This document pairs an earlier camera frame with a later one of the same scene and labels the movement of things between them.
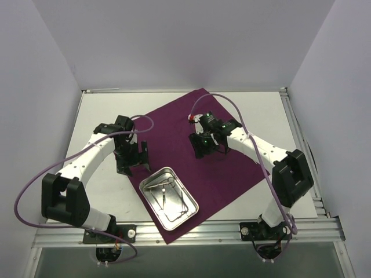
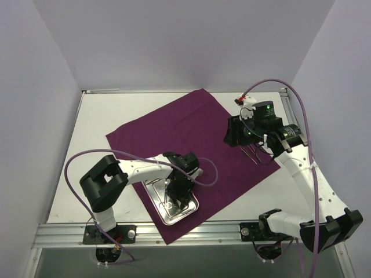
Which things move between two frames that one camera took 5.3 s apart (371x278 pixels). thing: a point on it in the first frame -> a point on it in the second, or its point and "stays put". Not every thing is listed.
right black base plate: [255, 231] stays put
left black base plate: [127, 233] stays put
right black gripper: [200, 143] -> [233, 133]
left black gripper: [133, 156] -> [178, 187]
